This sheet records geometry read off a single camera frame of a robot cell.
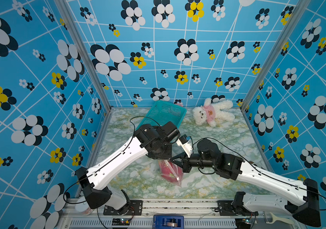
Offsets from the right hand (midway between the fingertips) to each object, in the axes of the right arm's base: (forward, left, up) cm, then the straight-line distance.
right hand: (172, 159), depth 64 cm
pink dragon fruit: (-4, +1, -3) cm, 5 cm away
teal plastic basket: (+52, +7, -23) cm, 57 cm away
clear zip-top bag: (-10, -3, -3) cm, 10 cm away
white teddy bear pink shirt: (+45, -28, -17) cm, 55 cm away
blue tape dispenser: (-21, +2, -22) cm, 31 cm away
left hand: (+3, +1, -2) cm, 4 cm away
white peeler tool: (-20, -52, -23) cm, 60 cm away
